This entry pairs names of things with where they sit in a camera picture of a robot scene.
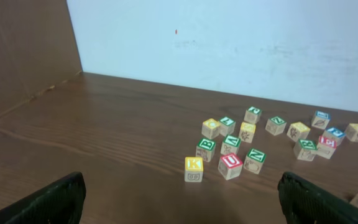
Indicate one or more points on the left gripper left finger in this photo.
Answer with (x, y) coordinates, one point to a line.
(59, 202)

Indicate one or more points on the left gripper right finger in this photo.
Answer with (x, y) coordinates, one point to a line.
(303, 202)

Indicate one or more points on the green R block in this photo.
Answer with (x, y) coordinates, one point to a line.
(305, 150)

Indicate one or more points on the red E block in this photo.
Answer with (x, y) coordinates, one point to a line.
(326, 147)

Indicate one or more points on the green N block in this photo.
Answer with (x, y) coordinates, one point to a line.
(254, 161)

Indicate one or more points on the yellow S block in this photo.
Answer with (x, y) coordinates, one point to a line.
(298, 131)

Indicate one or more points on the blue P block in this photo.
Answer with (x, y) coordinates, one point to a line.
(334, 134)

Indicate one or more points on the green Z block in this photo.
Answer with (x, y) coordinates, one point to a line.
(276, 125)

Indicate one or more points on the red U block left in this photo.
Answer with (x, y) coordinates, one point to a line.
(230, 166)

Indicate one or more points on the blue block top centre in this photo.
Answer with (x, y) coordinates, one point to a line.
(320, 120)

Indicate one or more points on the yellow block top centre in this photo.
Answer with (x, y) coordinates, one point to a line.
(352, 132)

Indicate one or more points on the green V block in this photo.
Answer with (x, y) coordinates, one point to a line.
(230, 144)

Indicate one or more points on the green block top left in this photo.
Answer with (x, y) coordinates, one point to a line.
(252, 115)

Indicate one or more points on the green L block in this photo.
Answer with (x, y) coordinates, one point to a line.
(227, 126)

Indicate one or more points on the green B block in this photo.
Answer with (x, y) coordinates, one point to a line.
(205, 149)

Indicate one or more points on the yellow K block left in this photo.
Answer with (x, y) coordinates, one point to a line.
(193, 169)

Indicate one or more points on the yellow block far left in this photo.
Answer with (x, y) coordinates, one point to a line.
(210, 128)

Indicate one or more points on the brown cardboard side panel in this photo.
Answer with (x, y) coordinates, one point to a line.
(37, 49)

